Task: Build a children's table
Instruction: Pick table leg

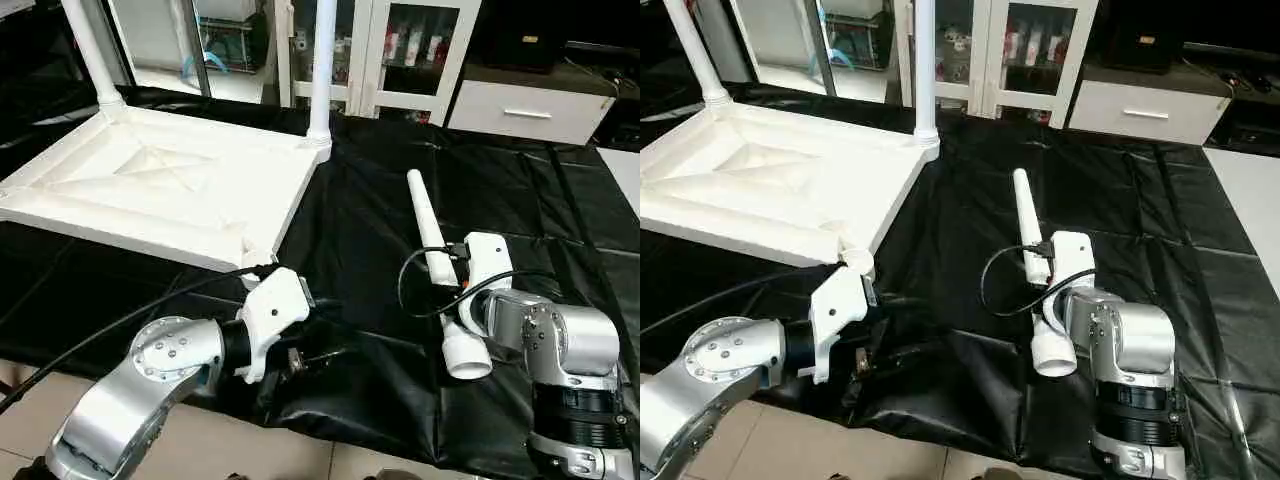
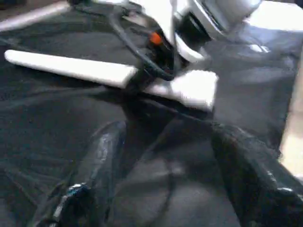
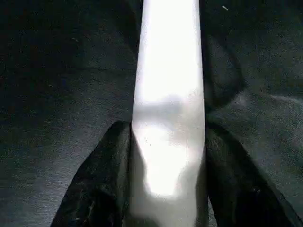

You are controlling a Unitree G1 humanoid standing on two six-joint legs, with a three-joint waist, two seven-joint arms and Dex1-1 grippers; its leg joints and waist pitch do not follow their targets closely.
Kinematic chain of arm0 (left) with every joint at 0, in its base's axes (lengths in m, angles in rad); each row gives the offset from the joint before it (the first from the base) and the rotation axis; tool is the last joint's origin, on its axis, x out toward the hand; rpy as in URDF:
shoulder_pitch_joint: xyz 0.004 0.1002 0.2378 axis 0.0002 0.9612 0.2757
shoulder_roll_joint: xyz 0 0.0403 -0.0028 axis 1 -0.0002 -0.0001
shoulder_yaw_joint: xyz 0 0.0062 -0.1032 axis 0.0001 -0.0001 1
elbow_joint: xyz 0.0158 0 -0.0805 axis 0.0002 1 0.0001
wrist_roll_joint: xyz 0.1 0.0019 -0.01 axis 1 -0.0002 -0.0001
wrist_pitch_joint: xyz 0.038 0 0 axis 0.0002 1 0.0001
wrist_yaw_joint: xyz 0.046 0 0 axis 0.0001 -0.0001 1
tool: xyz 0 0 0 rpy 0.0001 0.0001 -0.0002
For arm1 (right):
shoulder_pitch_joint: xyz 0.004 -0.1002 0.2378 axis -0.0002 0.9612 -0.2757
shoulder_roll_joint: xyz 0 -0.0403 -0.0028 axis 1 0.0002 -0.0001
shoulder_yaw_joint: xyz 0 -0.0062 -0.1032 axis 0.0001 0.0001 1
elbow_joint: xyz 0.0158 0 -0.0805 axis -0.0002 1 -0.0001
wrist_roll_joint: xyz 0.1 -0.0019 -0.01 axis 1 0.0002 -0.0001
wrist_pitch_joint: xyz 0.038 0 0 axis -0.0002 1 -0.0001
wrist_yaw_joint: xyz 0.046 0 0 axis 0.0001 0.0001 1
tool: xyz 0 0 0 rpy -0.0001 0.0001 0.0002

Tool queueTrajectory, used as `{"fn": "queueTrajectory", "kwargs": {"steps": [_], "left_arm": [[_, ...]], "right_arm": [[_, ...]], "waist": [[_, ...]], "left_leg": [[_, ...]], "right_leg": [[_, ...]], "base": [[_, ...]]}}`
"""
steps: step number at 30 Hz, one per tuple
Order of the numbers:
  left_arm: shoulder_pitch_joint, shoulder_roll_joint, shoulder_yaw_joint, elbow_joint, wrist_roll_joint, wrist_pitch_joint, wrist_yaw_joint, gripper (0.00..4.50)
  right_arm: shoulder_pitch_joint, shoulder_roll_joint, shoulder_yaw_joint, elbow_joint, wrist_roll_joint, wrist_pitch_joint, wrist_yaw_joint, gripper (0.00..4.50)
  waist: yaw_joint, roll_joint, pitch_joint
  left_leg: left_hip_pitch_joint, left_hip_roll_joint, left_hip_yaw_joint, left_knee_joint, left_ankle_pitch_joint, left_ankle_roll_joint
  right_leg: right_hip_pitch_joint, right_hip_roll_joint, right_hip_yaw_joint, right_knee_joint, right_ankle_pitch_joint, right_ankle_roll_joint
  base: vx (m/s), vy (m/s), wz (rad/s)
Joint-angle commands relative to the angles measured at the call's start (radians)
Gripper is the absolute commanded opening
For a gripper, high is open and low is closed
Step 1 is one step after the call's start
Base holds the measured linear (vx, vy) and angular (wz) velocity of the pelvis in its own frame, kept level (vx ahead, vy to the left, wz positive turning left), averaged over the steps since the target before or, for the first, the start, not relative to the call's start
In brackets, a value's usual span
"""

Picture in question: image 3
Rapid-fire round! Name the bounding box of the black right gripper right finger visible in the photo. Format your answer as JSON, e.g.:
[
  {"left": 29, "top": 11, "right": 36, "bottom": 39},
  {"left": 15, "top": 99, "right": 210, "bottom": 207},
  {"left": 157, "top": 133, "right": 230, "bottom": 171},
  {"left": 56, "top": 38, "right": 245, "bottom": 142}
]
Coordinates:
[{"left": 205, "top": 122, "right": 303, "bottom": 227}]

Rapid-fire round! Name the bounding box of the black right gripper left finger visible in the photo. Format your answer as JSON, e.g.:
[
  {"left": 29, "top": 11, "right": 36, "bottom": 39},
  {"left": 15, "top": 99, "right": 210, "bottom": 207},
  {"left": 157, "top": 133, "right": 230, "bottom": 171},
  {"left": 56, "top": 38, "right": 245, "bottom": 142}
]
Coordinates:
[{"left": 50, "top": 121, "right": 133, "bottom": 227}]

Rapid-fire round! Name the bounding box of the white plastic table leg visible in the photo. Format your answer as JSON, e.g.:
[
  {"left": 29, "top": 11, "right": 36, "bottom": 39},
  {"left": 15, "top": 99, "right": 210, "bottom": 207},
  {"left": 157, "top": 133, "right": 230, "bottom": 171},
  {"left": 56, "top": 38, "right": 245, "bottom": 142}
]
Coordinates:
[{"left": 124, "top": 0, "right": 210, "bottom": 227}]

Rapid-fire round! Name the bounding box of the black table mat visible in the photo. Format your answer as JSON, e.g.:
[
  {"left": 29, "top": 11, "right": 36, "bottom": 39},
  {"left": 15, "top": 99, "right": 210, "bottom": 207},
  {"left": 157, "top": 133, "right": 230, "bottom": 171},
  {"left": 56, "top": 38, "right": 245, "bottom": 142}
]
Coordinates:
[{"left": 0, "top": 0, "right": 303, "bottom": 227}]

